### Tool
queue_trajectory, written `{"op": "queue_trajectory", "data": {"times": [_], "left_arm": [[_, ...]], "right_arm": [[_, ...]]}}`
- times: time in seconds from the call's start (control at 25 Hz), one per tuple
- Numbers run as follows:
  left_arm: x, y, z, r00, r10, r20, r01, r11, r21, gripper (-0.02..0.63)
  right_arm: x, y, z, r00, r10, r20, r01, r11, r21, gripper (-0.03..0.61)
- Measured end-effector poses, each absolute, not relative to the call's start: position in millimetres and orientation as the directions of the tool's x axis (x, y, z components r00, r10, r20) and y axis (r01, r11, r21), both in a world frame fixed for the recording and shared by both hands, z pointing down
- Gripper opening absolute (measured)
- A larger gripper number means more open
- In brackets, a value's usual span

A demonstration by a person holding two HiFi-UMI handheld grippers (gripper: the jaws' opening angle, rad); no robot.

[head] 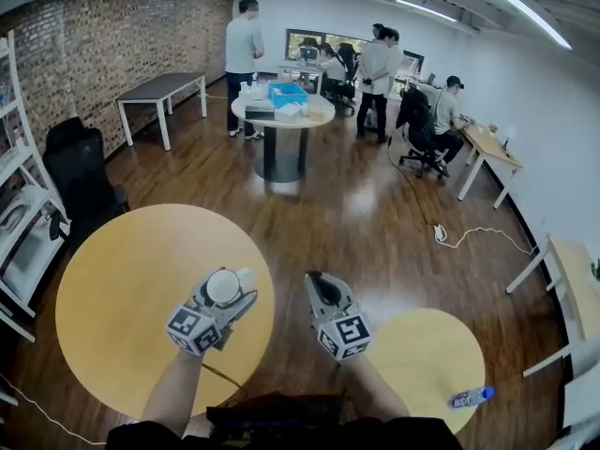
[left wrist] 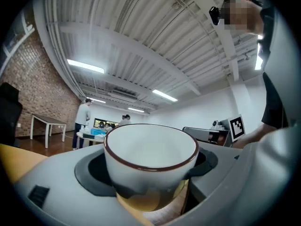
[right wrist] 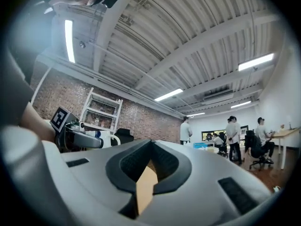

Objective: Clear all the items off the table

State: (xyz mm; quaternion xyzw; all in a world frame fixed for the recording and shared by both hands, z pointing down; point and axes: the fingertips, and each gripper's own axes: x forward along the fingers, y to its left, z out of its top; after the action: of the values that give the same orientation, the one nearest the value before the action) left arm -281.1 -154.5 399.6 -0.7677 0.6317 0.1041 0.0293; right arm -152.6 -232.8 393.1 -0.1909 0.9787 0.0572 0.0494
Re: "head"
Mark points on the white box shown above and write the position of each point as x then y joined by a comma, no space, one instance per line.
287,113

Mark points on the black mesh high-back chair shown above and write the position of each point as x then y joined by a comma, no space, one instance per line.
79,167

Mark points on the long wooden desk white legs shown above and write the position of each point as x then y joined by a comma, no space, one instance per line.
490,145

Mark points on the person's left forearm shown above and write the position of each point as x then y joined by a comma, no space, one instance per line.
173,392

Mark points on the small pink potted plant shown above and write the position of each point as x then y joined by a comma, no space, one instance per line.
493,128

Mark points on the small round yellow table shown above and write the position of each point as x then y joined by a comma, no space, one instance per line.
422,345

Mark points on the ceiling strip light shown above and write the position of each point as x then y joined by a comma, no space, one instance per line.
426,10
520,10

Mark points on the white desk with monitor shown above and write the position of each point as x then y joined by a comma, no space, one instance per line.
300,66

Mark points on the black chest pack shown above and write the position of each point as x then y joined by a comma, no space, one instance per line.
281,415

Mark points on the white power strip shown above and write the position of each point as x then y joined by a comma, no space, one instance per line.
439,233

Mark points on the clear plastic bottle blue cap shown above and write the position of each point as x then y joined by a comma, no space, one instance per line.
469,397

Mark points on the white metal shelf unit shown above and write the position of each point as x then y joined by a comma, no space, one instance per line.
23,256

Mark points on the person's right forearm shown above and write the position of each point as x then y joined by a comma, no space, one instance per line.
375,392

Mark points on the white globe desk lamp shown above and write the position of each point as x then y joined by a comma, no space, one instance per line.
508,134

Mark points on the person's black clothing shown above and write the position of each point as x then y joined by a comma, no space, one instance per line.
398,434

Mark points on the grey bag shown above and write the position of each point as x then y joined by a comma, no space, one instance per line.
11,218

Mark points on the blue plastic bin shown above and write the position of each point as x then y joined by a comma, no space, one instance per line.
287,93

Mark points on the black office chair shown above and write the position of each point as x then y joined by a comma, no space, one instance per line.
415,115
348,59

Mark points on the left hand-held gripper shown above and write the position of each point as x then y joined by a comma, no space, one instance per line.
194,328

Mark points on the white round pedestal table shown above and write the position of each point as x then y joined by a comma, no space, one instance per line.
280,148

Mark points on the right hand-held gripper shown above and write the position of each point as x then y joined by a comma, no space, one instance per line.
344,338

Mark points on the large round wooden table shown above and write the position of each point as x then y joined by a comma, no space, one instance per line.
140,274

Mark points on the black framed window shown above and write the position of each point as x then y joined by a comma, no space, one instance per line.
295,40

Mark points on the beige box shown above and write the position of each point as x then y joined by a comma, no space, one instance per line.
316,114

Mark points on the black box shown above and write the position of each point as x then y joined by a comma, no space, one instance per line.
259,110

